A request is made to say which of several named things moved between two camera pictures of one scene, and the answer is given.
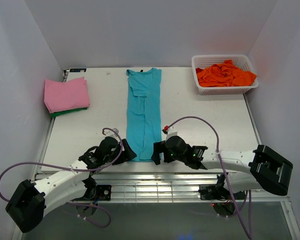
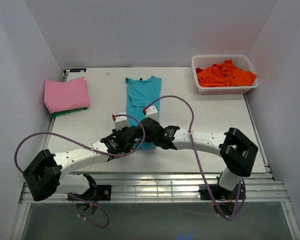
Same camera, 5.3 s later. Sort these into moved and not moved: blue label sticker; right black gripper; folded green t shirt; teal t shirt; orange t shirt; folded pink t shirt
Moved: teal t shirt; right black gripper
Not moved: folded pink t shirt; folded green t shirt; blue label sticker; orange t shirt
